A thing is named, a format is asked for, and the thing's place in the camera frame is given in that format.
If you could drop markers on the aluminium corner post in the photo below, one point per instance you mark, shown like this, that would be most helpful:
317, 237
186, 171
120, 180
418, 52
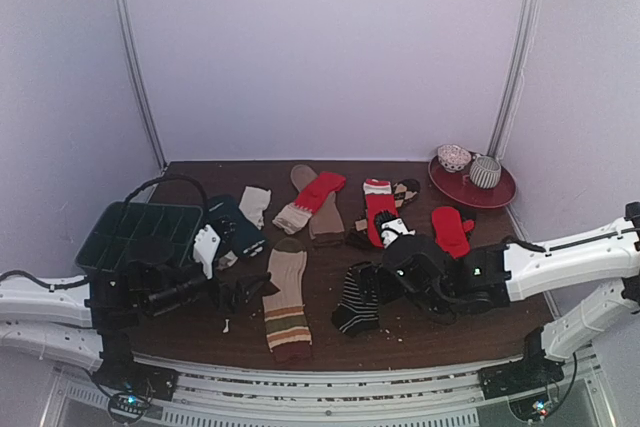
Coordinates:
514, 83
136, 78

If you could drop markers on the long red sock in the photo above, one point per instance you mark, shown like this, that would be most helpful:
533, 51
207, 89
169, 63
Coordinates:
378, 197

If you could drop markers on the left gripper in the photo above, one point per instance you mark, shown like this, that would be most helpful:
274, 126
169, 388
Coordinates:
240, 292

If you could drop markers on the short red sock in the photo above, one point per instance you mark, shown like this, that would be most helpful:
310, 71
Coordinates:
452, 230

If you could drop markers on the red round plate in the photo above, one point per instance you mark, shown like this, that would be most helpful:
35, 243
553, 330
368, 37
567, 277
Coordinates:
458, 187

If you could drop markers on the left aluminium corner post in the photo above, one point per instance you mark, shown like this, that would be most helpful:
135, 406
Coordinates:
136, 78

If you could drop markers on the dark green compartment tray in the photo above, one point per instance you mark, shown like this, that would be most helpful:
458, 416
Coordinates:
174, 224

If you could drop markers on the patterned small bowl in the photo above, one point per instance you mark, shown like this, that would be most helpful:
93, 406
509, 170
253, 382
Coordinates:
453, 158

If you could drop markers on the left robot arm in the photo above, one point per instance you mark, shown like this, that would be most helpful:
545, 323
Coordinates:
83, 320

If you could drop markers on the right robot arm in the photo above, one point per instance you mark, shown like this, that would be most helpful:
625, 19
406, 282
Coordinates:
608, 255

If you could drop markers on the striped ceramic cup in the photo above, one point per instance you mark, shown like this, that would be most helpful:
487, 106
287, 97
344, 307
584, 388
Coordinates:
485, 172

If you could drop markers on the black white striped sock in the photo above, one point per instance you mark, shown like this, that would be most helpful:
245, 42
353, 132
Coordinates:
352, 316

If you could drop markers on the red and cream sock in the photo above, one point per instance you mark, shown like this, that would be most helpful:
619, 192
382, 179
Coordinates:
295, 215

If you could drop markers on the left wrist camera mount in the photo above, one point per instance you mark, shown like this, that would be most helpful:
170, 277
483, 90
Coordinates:
205, 247

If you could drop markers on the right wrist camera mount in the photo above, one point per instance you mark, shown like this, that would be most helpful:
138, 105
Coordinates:
390, 227

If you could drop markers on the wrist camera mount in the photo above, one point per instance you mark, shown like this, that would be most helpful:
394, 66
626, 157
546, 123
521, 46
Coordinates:
205, 247
390, 227

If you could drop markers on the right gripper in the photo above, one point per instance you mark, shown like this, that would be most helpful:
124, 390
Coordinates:
379, 279

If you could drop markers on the argyle patterned sock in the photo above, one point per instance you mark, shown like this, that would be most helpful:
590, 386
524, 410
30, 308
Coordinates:
404, 191

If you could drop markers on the cream white sock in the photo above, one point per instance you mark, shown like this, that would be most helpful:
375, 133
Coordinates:
253, 204

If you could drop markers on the beige brown striped long sock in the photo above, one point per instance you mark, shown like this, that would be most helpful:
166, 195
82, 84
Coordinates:
288, 335

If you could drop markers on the right aluminium corner post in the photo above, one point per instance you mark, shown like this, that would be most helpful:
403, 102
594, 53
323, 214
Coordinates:
514, 83

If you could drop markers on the dark teal sock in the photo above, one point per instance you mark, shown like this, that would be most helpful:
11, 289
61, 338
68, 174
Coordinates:
238, 235

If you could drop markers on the tan brown sock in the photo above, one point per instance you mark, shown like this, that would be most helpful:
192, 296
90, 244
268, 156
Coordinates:
326, 226

